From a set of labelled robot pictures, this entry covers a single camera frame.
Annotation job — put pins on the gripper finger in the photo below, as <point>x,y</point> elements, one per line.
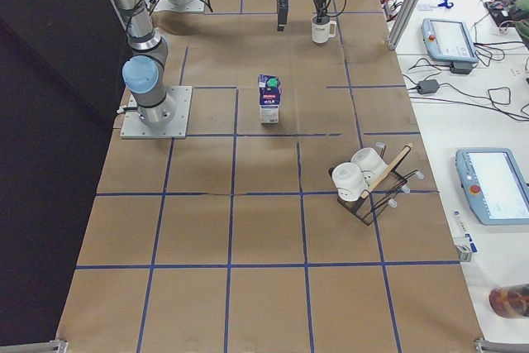
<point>321,18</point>

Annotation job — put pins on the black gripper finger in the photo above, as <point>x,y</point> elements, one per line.
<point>282,14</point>

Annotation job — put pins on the white mug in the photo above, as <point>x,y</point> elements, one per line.
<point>321,33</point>

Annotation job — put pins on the blue white milk carton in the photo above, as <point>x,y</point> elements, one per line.
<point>269,98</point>

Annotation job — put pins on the white cup on rack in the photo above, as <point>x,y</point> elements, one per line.
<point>349,181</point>
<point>370,163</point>

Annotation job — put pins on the black power adapter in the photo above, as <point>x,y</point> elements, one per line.
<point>427,86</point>

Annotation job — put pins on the blue teach pendant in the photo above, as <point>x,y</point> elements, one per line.
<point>493,184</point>
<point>447,40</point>

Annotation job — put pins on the aluminium frame post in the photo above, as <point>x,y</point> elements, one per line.
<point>411,1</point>

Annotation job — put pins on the black wire cup rack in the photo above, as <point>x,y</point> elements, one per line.
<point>382,193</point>

